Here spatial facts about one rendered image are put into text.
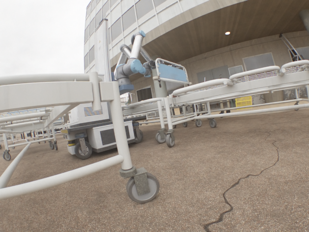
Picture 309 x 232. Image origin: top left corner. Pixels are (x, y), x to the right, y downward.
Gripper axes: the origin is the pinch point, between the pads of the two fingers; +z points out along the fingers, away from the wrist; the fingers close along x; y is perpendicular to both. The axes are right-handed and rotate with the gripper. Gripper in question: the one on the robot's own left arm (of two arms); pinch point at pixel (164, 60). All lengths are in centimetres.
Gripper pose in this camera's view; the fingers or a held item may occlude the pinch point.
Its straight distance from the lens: 176.3
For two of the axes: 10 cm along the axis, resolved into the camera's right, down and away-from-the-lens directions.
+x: 0.3, 9.9, 1.3
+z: 7.5, 0.6, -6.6
